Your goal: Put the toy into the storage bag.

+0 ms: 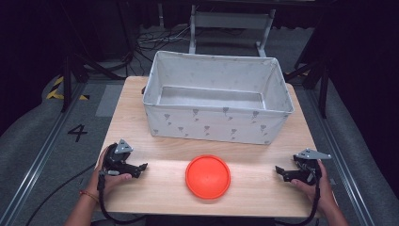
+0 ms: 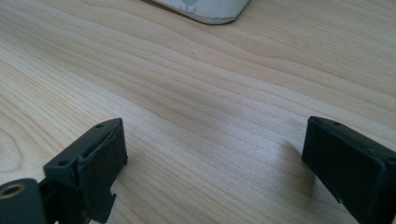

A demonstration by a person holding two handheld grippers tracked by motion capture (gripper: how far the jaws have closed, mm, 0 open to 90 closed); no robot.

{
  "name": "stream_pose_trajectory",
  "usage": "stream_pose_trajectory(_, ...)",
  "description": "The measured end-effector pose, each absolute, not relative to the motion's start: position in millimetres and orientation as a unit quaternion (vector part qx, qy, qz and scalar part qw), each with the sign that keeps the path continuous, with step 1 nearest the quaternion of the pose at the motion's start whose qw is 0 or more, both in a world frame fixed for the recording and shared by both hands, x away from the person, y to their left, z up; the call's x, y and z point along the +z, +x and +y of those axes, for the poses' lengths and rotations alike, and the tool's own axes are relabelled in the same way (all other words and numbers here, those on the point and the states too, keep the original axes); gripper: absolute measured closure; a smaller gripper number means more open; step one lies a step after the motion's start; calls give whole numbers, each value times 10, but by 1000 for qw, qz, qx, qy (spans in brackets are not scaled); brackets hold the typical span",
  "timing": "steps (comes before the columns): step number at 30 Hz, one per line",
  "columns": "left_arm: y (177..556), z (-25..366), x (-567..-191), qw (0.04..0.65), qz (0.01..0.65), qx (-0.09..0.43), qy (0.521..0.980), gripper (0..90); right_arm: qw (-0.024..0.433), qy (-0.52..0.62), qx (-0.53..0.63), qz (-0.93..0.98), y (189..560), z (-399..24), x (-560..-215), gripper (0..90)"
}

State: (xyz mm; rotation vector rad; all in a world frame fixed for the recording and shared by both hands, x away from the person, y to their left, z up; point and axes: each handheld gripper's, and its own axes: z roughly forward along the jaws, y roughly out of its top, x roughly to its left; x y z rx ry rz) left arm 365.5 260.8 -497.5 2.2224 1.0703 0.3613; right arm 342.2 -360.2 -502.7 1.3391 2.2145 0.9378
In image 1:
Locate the grey fabric storage box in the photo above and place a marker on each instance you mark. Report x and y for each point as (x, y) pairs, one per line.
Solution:
(216, 122)

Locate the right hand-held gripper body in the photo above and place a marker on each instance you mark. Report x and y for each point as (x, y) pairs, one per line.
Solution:
(309, 171)

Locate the metal floor rail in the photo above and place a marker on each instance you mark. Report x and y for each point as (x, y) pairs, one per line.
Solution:
(343, 163)
(40, 157)

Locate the grey metal stand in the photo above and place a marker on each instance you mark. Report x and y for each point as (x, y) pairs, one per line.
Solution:
(230, 20)

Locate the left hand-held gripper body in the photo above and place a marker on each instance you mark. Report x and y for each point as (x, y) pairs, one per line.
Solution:
(116, 158)

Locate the orange round disc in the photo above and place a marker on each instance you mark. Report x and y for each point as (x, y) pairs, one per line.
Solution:
(208, 176)

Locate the black tripod stand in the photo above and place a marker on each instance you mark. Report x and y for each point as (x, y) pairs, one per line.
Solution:
(323, 81)
(67, 78)

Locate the yellow black hazard tape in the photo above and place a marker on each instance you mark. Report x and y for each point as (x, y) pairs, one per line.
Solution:
(55, 91)

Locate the person's left hand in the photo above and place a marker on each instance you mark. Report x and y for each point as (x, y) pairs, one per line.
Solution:
(100, 183)

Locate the person's right hand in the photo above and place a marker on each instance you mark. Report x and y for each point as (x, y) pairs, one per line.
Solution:
(323, 191)

